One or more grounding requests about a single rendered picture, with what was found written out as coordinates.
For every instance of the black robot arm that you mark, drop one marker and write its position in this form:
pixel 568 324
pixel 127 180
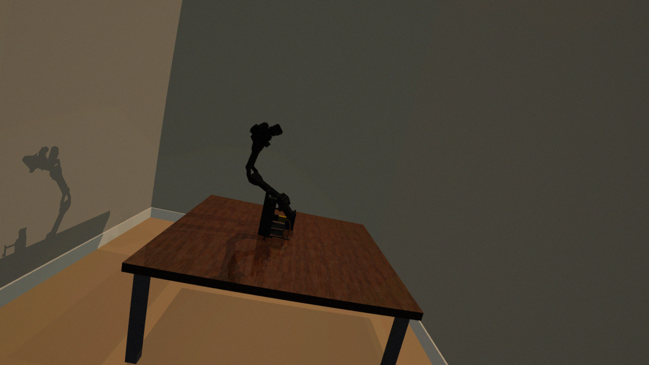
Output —
pixel 283 200

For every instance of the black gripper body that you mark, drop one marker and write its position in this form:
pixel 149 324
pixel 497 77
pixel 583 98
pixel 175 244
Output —
pixel 256 138

